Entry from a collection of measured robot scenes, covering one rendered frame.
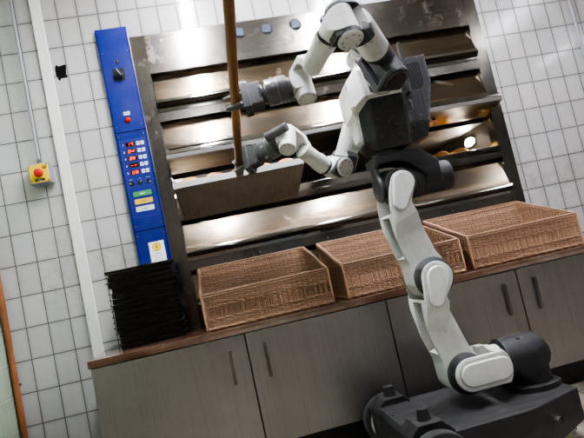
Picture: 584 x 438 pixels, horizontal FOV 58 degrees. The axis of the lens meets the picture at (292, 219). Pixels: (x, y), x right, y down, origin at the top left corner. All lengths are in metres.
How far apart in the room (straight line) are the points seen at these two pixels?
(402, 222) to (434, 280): 0.22
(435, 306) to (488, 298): 0.60
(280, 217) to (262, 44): 0.94
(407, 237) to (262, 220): 1.04
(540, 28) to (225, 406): 2.71
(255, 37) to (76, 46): 0.92
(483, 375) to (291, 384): 0.74
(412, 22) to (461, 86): 0.45
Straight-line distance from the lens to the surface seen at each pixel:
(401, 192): 1.88
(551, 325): 2.61
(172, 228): 2.73
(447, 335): 1.96
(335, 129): 2.74
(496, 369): 2.00
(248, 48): 2.98
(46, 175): 2.81
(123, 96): 2.88
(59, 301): 2.82
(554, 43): 3.59
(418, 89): 1.98
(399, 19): 3.23
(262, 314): 2.23
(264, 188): 2.37
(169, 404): 2.23
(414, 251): 1.92
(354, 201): 2.84
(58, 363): 2.84
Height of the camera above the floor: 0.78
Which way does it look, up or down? 5 degrees up
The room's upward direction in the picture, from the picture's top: 12 degrees counter-clockwise
